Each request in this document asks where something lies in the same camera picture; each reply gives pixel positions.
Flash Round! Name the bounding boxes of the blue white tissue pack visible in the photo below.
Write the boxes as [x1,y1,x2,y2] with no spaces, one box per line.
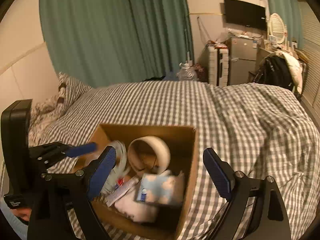
[136,172,185,206]

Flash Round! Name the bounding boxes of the white bear toy blue star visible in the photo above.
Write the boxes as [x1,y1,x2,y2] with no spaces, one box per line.
[114,191,158,223]

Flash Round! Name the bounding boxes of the operator left hand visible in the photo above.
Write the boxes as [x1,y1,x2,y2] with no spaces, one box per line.
[10,207,31,222]

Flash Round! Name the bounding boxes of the brown cardboard box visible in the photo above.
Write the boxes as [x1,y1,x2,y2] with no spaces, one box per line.
[75,124,199,239]

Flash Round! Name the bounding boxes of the silver small fridge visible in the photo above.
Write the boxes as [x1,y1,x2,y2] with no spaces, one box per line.
[227,37,257,85]

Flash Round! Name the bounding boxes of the black wall television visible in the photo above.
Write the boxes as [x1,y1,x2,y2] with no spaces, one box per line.
[223,0,267,31]

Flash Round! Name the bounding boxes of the white oval vanity mirror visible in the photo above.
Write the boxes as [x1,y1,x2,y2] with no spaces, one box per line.
[268,13,287,44]

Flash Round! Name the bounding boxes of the white cream jacket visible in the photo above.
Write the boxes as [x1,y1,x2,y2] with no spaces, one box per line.
[273,50,303,94]

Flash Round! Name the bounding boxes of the clear plastic bottle red label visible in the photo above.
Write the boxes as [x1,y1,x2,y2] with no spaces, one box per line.
[100,140,130,195]

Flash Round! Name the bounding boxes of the white side shelf unit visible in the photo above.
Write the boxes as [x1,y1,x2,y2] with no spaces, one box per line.
[207,46,229,87]

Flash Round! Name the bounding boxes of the wide tape roll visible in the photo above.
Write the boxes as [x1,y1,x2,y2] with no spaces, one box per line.
[127,135,171,177]

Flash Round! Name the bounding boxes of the checked pillow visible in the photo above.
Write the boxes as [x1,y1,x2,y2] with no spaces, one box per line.
[56,72,92,116]

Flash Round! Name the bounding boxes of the green curtain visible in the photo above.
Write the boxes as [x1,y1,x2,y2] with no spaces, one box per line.
[39,0,194,87]
[268,0,303,49]

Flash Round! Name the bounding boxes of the patterned crumpled blanket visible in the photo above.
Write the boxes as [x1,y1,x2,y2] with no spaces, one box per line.
[28,82,67,147]

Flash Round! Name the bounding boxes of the black backpack on chair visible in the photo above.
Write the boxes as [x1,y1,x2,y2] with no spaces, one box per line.
[253,56,294,91]

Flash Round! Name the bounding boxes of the clear water jug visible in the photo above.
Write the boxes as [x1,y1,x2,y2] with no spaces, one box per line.
[176,51,197,81]

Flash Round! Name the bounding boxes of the white tube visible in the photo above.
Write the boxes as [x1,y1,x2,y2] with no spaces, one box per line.
[105,176,140,207]

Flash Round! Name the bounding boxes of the white louvered wardrobe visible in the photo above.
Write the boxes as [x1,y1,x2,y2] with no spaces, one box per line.
[298,0,319,115]

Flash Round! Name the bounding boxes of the grey checked bed cover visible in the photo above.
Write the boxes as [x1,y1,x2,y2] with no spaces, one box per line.
[40,81,319,239]

